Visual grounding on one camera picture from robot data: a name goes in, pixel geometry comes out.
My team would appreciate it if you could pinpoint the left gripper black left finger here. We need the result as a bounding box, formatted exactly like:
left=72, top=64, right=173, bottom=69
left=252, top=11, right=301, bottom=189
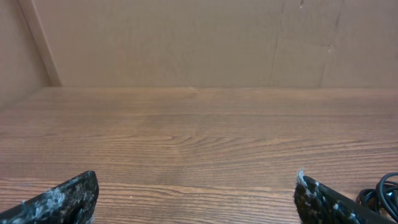
left=1, top=170, right=99, bottom=224

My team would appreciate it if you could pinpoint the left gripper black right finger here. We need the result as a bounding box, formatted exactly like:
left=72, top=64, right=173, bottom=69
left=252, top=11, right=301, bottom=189
left=294, top=170, right=395, bottom=224

